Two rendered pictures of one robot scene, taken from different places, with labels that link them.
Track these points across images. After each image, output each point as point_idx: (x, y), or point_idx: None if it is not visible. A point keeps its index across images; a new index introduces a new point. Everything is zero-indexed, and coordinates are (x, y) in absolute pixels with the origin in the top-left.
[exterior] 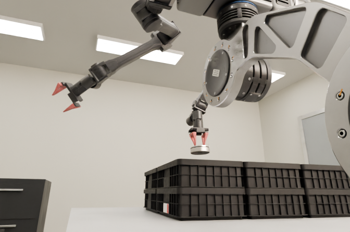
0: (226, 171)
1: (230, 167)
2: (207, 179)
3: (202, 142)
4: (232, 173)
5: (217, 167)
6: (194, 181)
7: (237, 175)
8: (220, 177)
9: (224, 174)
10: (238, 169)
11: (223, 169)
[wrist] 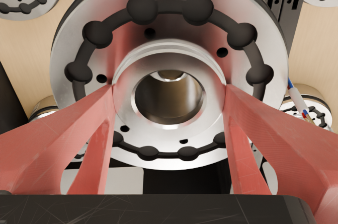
0: (175, 183)
1: (190, 193)
2: (115, 165)
3: (242, 128)
4: (191, 178)
5: (147, 193)
6: (80, 162)
7: (208, 173)
8: (154, 169)
9: (166, 175)
10: (216, 189)
11: (164, 189)
